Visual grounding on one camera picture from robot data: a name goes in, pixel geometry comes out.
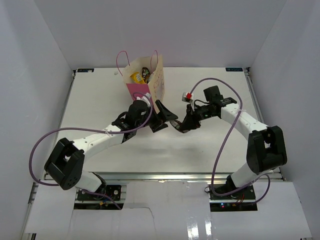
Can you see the purple candy packet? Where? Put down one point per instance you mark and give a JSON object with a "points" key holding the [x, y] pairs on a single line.
{"points": [[145, 73]]}

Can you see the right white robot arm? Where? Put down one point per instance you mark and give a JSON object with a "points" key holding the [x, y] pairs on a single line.
{"points": [[265, 144]]}

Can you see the blue label sticker left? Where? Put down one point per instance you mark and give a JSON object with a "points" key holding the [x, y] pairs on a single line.
{"points": [[85, 70]]}

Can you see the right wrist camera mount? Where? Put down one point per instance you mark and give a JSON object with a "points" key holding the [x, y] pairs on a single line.
{"points": [[188, 98]]}

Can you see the brown snickers bar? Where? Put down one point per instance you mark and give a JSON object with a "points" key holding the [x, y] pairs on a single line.
{"points": [[176, 124]]}

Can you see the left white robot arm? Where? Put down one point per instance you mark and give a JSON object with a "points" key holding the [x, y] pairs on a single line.
{"points": [[66, 161]]}

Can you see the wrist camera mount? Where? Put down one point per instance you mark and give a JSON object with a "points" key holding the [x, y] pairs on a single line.
{"points": [[188, 98], [145, 97]]}

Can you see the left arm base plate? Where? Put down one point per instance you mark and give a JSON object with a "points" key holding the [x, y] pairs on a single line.
{"points": [[111, 191]]}

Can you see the aluminium front rail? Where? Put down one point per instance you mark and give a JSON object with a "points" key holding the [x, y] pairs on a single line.
{"points": [[164, 176]]}

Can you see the pink paper gift bag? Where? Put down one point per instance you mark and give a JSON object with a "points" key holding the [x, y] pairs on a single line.
{"points": [[156, 81]]}

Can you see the yellow M&M packet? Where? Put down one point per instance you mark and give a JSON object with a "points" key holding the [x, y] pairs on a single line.
{"points": [[137, 78]]}

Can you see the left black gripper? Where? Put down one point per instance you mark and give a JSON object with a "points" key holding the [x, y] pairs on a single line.
{"points": [[167, 115]]}

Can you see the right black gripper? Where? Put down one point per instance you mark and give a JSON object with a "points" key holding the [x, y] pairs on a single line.
{"points": [[191, 121]]}

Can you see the blue label sticker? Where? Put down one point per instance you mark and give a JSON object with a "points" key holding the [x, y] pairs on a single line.
{"points": [[234, 69], [85, 70]]}

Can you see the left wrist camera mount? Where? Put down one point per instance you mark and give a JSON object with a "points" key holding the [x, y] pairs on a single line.
{"points": [[145, 97]]}

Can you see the blue label sticker right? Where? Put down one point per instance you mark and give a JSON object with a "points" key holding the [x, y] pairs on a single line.
{"points": [[234, 69]]}

